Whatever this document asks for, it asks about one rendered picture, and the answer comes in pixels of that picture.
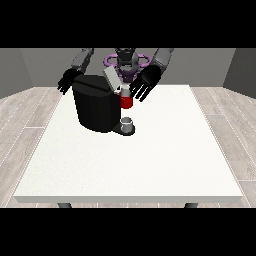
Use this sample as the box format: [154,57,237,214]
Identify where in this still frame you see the pale grey machine lid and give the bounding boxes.
[102,65,124,94]

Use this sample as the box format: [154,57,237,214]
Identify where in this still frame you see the red pod holder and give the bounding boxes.
[119,91,134,110]

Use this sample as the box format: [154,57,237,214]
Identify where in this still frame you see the black coffee machine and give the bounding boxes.
[71,74,137,137]

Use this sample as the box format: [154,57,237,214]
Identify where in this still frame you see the small grey cup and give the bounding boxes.
[120,116,135,133]

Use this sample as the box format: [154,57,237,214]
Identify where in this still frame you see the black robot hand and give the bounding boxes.
[56,68,83,96]
[128,64,163,103]

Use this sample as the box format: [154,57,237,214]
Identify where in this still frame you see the grey robot trunk purple rings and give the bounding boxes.
[103,48,152,83]

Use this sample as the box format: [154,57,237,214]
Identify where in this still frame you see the small grey coffee pod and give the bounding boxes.
[120,84,132,98]

